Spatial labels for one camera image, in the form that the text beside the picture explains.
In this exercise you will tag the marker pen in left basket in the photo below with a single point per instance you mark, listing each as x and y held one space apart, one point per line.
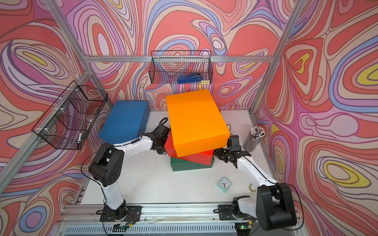
79 141

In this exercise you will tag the blue shoebox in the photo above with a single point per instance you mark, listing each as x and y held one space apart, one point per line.
127 121

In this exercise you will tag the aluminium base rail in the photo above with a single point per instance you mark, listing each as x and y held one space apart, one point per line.
177 219

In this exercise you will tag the black wire basket back wall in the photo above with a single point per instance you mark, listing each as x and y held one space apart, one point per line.
167 71

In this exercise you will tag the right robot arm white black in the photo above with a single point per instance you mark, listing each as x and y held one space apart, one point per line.
273 207

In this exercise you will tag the black wire basket wall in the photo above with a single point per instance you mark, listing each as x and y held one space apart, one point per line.
74 111
167 71

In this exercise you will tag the metal cup of pencils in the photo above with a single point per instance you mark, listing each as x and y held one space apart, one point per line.
255 135

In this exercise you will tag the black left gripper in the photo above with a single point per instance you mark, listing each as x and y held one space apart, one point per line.
162 151

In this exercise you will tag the green shoebox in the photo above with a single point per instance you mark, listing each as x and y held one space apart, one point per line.
184 165

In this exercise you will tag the aluminium frame post left corner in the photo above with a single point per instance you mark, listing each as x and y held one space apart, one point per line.
70 37

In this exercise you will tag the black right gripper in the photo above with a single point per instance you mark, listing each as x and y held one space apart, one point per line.
217 154

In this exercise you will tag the yellow item in back basket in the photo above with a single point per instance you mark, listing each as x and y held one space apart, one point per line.
204 82

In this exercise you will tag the blue stapler in basket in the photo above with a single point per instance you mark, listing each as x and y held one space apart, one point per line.
190 78

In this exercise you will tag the orange shoebox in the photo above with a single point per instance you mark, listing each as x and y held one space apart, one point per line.
200 100

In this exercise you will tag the aluminium frame post corner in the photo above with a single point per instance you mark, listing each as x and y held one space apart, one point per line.
293 18
70 37

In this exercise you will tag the black wire basket left wall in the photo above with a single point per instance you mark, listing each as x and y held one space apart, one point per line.
74 111

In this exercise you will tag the roll of clear tape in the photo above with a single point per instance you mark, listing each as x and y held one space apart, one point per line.
252 188

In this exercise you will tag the aluminium horizontal back bar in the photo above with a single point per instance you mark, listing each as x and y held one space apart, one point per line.
142 59

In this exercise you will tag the aluminium frame post right corner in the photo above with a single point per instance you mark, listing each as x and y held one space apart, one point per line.
293 18

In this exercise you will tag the small teal alarm clock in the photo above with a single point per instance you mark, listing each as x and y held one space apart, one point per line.
224 184

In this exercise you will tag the red shoebox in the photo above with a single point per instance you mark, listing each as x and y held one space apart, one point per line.
192 155

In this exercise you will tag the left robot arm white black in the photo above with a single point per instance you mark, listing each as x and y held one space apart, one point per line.
106 168

